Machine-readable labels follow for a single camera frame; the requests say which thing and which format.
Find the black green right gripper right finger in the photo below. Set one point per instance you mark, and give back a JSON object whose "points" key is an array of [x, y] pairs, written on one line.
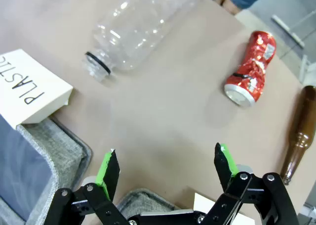
{"points": [[223, 165]]}

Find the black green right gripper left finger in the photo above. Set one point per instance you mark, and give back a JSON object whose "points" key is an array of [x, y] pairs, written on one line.
{"points": [[108, 175]]}

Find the brown glass bottle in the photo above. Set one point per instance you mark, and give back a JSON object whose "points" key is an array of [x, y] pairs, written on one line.
{"points": [[303, 116]]}

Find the crushed red soda can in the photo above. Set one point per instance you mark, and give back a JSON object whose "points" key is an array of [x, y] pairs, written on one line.
{"points": [[254, 66]]}

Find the large clear plastic bottle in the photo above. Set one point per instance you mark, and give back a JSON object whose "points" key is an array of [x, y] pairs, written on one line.
{"points": [[138, 29]]}

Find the person's bare forearm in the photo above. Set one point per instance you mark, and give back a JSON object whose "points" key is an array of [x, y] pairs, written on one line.
{"points": [[228, 3]]}

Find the grey felt basket for cans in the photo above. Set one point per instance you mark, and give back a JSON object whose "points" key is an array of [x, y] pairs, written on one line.
{"points": [[143, 200]]}

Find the grey felt basket with plastic bottles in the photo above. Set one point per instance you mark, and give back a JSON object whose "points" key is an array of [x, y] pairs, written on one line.
{"points": [[61, 146]]}

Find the white card reading PLASTIC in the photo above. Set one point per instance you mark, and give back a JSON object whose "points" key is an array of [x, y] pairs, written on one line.
{"points": [[29, 86]]}

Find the grey metal frame bar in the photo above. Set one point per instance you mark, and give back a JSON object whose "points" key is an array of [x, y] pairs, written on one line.
{"points": [[288, 29]]}

